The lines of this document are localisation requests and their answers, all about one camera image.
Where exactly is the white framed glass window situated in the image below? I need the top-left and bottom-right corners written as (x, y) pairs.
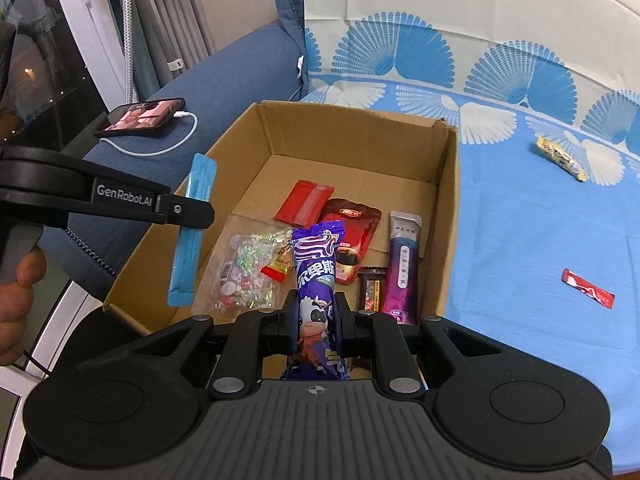
top-left (0, 0), bottom-right (133, 153)

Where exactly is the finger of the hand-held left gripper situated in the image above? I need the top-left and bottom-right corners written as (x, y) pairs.
top-left (155, 194), bottom-right (216, 230)

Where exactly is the yellow snack packet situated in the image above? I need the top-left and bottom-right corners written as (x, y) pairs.
top-left (534, 135), bottom-right (588, 183)

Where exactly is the person's left hand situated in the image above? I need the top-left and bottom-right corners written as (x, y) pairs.
top-left (0, 249), bottom-right (47, 367)

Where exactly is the light blue strip packet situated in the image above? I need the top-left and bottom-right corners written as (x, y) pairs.
top-left (167, 154), bottom-right (219, 307)

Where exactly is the purple lollipop packet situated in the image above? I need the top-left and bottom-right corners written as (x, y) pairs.
top-left (279, 220), bottom-right (351, 381)

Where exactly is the blue fabric sofa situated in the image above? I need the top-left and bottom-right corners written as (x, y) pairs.
top-left (37, 17), bottom-right (311, 286)

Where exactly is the blue printed bed sheet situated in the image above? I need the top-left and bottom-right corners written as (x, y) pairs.
top-left (295, 0), bottom-right (640, 473)

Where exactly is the black coiled cable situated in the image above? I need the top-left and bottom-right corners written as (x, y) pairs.
top-left (65, 227), bottom-right (121, 278)

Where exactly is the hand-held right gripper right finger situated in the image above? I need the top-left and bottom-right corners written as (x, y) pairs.
top-left (332, 291), bottom-right (506, 397)

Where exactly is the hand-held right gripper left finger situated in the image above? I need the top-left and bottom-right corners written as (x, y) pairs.
top-left (107, 290), bottom-right (301, 399)

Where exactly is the cardboard box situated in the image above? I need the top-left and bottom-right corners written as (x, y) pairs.
top-left (102, 100), bottom-right (461, 336)

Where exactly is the blue denim cushion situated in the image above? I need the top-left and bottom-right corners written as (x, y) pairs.
top-left (267, 0), bottom-right (311, 101)

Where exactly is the peanut bar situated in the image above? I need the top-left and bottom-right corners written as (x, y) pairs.
top-left (260, 242), bottom-right (293, 281)

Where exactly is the white charging cable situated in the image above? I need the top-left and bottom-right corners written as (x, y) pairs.
top-left (100, 110), bottom-right (199, 157)

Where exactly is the black smartphone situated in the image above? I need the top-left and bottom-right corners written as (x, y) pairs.
top-left (93, 97), bottom-right (187, 139)

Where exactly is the clear bag of candies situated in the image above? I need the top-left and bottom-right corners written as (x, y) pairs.
top-left (191, 214), bottom-right (296, 317)

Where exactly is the small red snack packet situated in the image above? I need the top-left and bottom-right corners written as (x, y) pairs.
top-left (561, 268), bottom-right (616, 308)

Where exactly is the plain red packet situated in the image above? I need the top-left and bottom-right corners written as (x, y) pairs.
top-left (273, 180), bottom-right (336, 227)

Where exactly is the small dark snack packet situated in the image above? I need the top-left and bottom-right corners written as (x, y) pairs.
top-left (358, 266), bottom-right (387, 312)

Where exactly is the dark red snack pouch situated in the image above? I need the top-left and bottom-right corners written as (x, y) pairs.
top-left (320, 198), bottom-right (383, 286)

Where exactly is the grey curtain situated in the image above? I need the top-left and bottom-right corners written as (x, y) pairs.
top-left (100, 0), bottom-right (216, 101)

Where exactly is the silver and purple packet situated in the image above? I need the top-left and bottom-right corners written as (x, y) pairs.
top-left (379, 210), bottom-right (423, 327)

